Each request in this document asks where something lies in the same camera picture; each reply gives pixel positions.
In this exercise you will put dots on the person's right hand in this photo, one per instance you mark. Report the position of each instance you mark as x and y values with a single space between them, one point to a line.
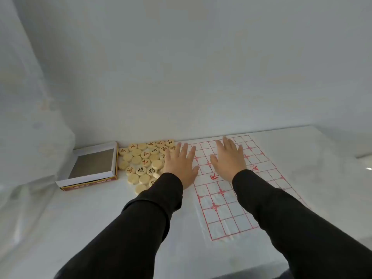
229 162

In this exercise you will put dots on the person's left hand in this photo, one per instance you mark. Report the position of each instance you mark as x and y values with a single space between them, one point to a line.
181 168

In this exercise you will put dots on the pile of wooden xiangqi pieces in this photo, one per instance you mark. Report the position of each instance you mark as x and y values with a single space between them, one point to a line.
141 162

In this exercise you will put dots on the red grid xiangqi board sheet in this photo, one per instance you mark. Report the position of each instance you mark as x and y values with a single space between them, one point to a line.
221 212

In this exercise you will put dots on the person's right forearm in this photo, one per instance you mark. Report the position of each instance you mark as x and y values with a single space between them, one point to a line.
290 223

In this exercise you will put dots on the person's left forearm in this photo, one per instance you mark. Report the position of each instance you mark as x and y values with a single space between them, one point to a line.
130 229

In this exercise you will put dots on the white cardboard box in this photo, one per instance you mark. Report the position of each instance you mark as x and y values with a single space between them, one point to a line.
91 164

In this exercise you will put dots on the sheer white curtain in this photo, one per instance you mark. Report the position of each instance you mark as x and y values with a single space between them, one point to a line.
29 142

